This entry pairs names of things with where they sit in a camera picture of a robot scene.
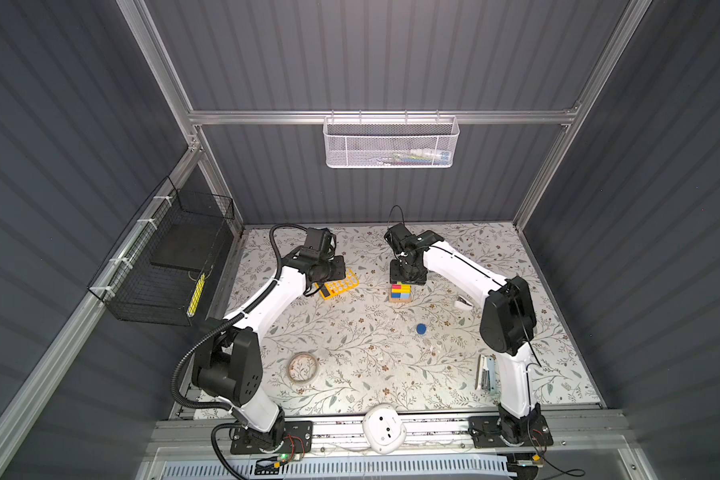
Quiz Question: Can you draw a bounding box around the wood block with holes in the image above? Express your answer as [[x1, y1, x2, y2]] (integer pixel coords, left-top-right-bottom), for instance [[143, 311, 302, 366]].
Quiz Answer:
[[389, 285, 412, 303]]

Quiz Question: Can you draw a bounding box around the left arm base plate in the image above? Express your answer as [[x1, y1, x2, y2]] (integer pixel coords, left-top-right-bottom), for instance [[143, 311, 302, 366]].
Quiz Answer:
[[230, 420, 314, 455]]

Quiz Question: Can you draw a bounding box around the white wire basket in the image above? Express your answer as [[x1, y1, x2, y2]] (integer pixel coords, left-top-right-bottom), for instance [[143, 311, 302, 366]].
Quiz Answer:
[[322, 116, 460, 169]]

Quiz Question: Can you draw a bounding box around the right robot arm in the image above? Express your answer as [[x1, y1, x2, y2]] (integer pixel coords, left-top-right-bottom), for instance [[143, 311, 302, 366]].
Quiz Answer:
[[384, 223, 537, 420]]

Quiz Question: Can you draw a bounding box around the white staple remover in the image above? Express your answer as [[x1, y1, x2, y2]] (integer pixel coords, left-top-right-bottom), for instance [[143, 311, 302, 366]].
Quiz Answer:
[[453, 297, 473, 311]]

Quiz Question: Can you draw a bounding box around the clear tape roll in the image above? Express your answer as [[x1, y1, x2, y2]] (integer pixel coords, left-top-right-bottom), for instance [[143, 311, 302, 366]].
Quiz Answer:
[[286, 352, 319, 384]]

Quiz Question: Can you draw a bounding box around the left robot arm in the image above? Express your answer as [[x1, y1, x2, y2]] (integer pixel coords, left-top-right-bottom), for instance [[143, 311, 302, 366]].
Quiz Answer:
[[187, 224, 345, 433]]

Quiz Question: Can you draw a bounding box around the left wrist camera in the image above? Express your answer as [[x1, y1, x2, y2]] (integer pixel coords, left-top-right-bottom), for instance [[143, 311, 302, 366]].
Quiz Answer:
[[303, 227, 336, 258]]

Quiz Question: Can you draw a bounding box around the white round device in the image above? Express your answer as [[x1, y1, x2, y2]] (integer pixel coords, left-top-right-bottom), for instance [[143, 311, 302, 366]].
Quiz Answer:
[[362, 404, 407, 455]]

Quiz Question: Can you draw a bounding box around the black wire basket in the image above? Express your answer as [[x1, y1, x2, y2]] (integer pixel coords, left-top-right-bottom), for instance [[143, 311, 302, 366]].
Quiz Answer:
[[89, 181, 235, 326]]

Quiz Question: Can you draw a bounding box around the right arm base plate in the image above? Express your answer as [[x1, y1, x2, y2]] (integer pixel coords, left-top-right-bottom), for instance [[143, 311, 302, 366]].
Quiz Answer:
[[468, 413, 554, 449]]

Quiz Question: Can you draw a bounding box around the yellow ruler in basket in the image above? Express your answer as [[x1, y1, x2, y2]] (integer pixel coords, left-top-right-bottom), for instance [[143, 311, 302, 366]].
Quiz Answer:
[[186, 272, 206, 318]]

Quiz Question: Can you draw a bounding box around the black corrugated cable conduit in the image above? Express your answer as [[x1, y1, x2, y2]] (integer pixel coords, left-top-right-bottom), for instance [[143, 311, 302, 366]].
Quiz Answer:
[[170, 223, 310, 480]]

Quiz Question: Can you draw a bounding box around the yellow calculator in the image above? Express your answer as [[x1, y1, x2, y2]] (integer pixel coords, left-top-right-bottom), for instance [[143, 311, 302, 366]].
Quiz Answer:
[[318, 269, 359, 300]]

